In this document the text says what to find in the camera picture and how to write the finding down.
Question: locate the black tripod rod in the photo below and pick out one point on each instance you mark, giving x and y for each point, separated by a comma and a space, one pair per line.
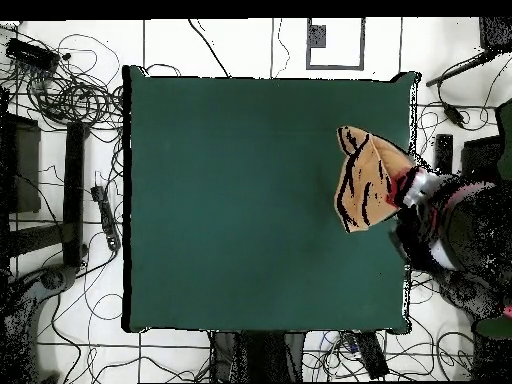
460, 68

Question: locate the grey rectangular frame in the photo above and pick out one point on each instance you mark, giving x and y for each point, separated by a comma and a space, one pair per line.
318, 36

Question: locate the dark flat panel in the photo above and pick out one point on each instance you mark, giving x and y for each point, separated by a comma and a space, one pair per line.
24, 168
480, 156

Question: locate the black power adapter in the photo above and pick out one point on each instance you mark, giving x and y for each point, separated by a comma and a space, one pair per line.
454, 115

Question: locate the dark green fabric object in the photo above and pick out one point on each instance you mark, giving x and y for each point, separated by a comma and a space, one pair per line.
506, 140

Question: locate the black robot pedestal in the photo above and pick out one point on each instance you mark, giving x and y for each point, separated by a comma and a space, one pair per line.
260, 356

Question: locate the black power strip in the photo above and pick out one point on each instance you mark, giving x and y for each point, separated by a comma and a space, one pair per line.
107, 218

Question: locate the black speckled box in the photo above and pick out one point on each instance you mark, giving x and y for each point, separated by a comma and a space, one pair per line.
496, 34

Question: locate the black rectangular device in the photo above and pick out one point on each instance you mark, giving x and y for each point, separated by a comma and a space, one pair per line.
372, 356

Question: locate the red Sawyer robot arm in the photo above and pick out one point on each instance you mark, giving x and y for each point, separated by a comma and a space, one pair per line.
468, 228

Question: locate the grey chair base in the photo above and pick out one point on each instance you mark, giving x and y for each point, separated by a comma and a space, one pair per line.
52, 280

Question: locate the black stand leg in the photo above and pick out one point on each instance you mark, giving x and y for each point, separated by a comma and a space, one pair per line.
444, 154
73, 192

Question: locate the dark green tablecloth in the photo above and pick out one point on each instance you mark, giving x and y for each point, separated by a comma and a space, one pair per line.
220, 200

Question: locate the black electronics box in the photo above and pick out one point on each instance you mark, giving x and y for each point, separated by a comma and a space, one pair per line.
32, 54

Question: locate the yellow-orange terry towel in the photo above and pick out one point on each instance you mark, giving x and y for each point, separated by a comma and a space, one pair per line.
370, 180

